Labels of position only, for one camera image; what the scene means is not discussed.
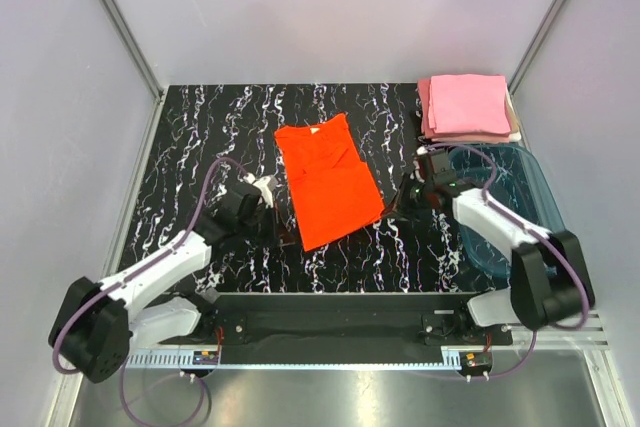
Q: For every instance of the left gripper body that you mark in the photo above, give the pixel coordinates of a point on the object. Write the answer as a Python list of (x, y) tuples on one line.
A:
[(262, 227)]

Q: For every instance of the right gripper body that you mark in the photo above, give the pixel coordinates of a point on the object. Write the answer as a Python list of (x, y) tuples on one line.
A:
[(413, 198)]

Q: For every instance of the orange t-shirt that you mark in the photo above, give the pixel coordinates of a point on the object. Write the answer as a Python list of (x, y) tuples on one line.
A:
[(332, 189)]

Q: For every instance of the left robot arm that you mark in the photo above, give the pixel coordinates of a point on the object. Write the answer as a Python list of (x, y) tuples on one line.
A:
[(99, 324)]

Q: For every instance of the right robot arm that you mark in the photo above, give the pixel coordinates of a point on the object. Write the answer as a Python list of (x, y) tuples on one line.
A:
[(549, 281)]

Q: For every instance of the blue transparent plastic bin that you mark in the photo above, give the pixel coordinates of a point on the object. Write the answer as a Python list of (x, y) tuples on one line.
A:
[(520, 185)]

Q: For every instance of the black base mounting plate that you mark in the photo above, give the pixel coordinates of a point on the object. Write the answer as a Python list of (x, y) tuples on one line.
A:
[(396, 322)]

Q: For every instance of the folded pink t-shirt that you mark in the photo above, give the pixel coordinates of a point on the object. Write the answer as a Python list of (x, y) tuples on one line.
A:
[(468, 103)]

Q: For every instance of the folded salmon t-shirt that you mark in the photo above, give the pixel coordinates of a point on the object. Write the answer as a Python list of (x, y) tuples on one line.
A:
[(424, 95)]

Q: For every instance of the folded cream t-shirt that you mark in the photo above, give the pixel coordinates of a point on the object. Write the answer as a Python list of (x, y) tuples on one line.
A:
[(513, 136)]

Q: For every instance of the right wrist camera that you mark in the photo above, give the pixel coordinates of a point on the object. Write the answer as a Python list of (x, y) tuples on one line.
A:
[(422, 164)]

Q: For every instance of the slotted cable duct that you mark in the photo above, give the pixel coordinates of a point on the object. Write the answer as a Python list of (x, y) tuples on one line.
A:
[(300, 358)]

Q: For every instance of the aluminium rail front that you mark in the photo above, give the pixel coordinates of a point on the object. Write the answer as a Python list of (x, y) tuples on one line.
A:
[(552, 378)]

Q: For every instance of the left aluminium frame post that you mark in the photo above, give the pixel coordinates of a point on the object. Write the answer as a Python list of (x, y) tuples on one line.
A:
[(126, 35)]

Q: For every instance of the aluminium frame post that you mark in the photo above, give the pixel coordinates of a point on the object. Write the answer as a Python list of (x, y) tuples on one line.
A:
[(126, 35), (544, 29)]

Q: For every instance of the right aluminium frame post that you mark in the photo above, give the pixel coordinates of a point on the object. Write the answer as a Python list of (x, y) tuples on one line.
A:
[(544, 29)]

